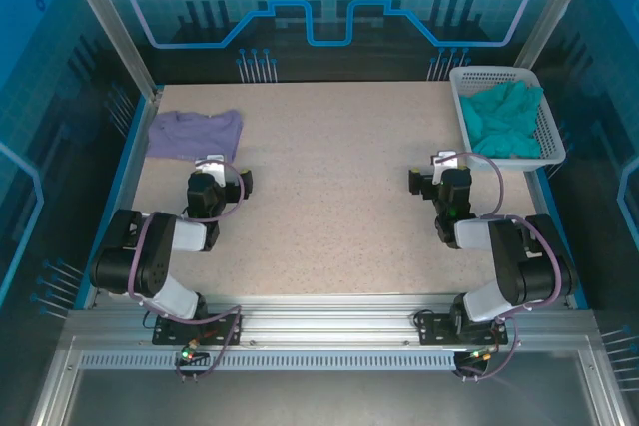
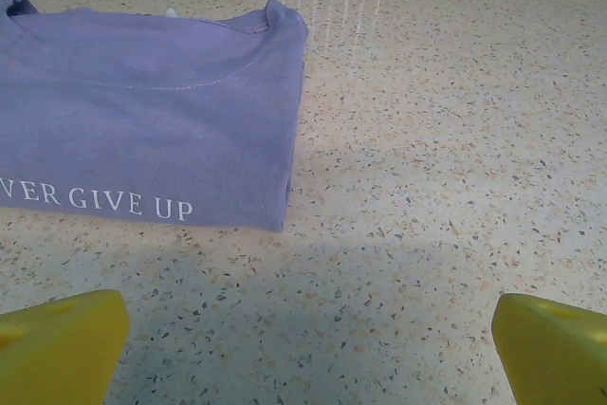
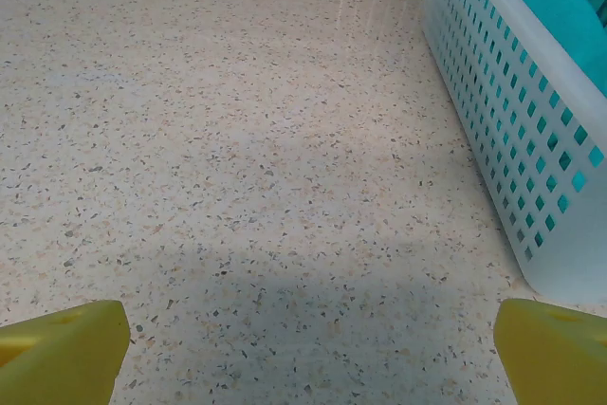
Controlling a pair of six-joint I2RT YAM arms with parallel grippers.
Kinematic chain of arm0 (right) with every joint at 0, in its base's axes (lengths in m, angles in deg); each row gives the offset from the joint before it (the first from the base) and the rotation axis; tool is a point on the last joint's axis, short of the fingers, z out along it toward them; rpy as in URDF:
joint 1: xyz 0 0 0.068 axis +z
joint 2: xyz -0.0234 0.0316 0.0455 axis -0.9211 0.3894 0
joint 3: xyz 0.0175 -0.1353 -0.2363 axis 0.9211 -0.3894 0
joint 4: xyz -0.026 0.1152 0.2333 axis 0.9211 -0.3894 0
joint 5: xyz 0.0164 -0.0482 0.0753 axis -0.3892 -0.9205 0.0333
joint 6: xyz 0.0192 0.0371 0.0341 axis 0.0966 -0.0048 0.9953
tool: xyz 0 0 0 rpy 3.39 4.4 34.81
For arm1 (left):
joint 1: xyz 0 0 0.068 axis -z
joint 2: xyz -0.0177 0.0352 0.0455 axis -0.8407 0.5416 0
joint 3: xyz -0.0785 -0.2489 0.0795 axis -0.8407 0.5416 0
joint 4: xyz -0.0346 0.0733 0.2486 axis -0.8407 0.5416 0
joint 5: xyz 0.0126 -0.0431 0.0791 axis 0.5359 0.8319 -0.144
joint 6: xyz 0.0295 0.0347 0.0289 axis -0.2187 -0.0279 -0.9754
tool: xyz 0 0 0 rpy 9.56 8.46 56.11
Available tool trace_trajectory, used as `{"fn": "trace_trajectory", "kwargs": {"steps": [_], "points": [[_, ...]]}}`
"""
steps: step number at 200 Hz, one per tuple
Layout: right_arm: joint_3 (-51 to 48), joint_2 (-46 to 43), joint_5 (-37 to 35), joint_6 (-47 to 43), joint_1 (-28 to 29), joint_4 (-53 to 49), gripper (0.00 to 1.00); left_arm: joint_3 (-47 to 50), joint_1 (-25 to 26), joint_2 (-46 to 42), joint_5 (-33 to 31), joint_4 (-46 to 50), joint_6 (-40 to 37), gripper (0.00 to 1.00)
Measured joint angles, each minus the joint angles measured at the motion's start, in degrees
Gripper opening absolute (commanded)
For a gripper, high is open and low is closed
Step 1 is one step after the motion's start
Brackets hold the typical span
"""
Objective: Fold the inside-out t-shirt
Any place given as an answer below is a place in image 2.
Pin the folded purple t-shirt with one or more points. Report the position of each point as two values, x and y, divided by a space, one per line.
142 115

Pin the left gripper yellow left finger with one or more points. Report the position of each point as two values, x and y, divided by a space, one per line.
61 353

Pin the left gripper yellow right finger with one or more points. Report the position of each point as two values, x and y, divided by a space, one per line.
555 357

